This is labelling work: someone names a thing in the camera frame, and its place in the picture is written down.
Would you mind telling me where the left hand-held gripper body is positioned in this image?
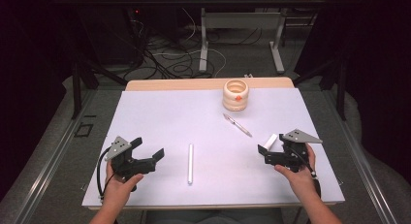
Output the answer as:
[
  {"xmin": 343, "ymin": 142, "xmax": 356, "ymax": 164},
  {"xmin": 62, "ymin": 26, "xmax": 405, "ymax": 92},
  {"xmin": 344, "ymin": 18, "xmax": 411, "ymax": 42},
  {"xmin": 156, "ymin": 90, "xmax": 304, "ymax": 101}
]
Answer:
[{"xmin": 105, "ymin": 136, "xmax": 158, "ymax": 183}]

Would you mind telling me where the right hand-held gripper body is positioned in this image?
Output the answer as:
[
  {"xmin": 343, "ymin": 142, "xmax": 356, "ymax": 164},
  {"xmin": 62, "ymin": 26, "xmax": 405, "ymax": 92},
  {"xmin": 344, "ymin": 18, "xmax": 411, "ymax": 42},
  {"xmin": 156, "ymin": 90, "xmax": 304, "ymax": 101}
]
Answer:
[{"xmin": 264, "ymin": 129, "xmax": 324, "ymax": 174}]

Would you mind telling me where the white pen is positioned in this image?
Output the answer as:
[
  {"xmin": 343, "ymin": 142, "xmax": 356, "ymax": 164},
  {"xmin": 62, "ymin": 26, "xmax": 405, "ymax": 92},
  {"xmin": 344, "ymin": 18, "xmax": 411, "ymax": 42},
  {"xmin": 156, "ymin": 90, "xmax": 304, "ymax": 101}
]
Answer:
[
  {"xmin": 187, "ymin": 144, "xmax": 195, "ymax": 185},
  {"xmin": 263, "ymin": 133, "xmax": 278, "ymax": 151}
]

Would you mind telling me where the clear pen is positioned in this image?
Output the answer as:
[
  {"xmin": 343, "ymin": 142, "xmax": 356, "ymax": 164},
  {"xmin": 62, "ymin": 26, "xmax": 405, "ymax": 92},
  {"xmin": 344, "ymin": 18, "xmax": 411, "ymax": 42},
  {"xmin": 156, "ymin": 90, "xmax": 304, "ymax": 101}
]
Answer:
[{"xmin": 222, "ymin": 112, "xmax": 253, "ymax": 139}]

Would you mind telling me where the cream ringed pen holder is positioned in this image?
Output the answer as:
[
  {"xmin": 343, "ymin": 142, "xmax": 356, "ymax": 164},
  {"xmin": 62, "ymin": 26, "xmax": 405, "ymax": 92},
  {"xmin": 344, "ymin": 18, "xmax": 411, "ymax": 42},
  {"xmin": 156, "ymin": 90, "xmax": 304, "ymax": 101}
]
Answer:
[{"xmin": 222, "ymin": 79, "xmax": 250, "ymax": 112}]

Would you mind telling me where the person's left hand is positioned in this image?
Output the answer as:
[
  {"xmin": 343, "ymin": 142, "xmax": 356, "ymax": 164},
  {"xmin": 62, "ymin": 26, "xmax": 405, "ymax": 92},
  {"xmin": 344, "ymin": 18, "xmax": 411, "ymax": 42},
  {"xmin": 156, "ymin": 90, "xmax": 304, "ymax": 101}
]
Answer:
[{"xmin": 102, "ymin": 160, "xmax": 145, "ymax": 205}]

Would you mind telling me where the person's right hand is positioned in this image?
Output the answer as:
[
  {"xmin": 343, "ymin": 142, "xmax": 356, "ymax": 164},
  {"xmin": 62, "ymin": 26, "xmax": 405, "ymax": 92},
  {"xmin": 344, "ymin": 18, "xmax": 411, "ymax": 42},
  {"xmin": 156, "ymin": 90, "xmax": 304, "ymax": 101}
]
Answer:
[{"xmin": 273, "ymin": 144, "xmax": 320, "ymax": 200}]

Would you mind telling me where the white table sheet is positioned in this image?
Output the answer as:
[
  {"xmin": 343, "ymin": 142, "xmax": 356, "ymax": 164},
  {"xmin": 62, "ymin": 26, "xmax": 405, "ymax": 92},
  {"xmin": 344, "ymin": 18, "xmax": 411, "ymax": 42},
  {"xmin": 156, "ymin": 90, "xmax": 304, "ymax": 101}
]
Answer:
[{"xmin": 81, "ymin": 87, "xmax": 346, "ymax": 208}]

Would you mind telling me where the wooden table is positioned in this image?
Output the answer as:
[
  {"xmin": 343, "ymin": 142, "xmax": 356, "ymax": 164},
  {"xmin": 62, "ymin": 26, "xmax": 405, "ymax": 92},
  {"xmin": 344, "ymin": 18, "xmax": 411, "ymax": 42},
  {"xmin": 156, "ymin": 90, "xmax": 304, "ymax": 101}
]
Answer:
[{"xmin": 81, "ymin": 77, "xmax": 346, "ymax": 212}]

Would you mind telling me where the black metal stand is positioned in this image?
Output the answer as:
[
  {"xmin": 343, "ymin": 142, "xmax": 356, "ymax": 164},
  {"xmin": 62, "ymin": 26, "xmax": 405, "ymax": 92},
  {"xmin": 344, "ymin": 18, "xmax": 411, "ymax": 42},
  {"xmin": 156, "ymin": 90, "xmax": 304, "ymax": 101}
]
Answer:
[
  {"xmin": 71, "ymin": 55, "xmax": 129, "ymax": 120},
  {"xmin": 292, "ymin": 55, "xmax": 349, "ymax": 122}
]

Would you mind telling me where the black computer case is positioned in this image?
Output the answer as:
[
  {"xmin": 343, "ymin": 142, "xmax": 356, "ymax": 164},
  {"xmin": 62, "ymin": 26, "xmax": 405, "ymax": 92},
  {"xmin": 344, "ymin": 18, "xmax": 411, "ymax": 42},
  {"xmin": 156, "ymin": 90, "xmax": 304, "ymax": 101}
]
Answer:
[{"xmin": 77, "ymin": 4, "xmax": 145, "ymax": 67}]

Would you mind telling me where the white-legged desk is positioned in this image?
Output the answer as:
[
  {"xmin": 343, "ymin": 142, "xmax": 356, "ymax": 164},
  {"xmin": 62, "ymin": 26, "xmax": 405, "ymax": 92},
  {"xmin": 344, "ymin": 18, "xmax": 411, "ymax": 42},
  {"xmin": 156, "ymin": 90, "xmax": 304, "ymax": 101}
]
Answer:
[{"xmin": 179, "ymin": 0, "xmax": 329, "ymax": 75}]

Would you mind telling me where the dark curtain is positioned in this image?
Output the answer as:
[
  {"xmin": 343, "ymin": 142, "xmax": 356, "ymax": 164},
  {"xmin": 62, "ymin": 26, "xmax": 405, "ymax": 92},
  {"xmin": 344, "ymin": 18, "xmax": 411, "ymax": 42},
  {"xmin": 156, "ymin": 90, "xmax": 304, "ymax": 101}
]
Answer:
[
  {"xmin": 0, "ymin": 0, "xmax": 76, "ymax": 201},
  {"xmin": 295, "ymin": 0, "xmax": 411, "ymax": 186}
]

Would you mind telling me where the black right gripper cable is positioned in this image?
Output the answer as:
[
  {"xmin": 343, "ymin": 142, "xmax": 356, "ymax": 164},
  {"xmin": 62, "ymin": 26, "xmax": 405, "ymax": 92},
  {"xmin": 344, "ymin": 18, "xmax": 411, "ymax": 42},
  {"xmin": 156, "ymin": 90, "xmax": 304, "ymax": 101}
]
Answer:
[{"xmin": 291, "ymin": 147, "xmax": 323, "ymax": 200}]

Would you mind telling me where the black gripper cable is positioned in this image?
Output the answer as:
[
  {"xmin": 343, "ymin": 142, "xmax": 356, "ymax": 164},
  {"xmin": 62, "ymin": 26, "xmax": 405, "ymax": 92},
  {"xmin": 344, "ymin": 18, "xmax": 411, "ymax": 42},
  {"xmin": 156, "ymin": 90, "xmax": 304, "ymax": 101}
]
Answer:
[
  {"xmin": 95, "ymin": 145, "xmax": 114, "ymax": 201},
  {"xmin": 291, "ymin": 147, "xmax": 323, "ymax": 200}
]

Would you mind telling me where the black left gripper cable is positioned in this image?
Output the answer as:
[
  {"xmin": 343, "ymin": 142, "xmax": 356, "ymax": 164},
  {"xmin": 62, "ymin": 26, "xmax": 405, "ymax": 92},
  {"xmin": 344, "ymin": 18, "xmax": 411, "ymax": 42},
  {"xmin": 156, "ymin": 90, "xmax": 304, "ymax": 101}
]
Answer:
[{"xmin": 95, "ymin": 145, "xmax": 114, "ymax": 201}]

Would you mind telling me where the aluminium floor rail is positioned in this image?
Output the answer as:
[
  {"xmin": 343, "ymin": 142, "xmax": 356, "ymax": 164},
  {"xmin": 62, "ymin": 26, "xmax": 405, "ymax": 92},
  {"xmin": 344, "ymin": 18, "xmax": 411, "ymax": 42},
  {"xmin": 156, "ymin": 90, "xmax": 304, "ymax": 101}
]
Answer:
[
  {"xmin": 13, "ymin": 87, "xmax": 99, "ymax": 224},
  {"xmin": 323, "ymin": 87, "xmax": 399, "ymax": 224}
]

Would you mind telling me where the black floor cable bundle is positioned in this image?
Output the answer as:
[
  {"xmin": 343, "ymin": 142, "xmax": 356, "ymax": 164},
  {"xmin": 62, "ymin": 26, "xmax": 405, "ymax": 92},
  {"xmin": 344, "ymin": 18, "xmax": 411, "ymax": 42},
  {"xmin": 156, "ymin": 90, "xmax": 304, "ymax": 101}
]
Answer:
[{"xmin": 129, "ymin": 19, "xmax": 264, "ymax": 80}]

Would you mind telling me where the white floor cable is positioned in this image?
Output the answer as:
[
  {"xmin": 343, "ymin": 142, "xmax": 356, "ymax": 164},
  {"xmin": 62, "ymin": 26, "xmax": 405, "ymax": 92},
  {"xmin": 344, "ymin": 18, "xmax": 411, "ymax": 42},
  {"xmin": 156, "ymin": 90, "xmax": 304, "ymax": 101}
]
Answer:
[{"xmin": 150, "ymin": 7, "xmax": 228, "ymax": 79}]

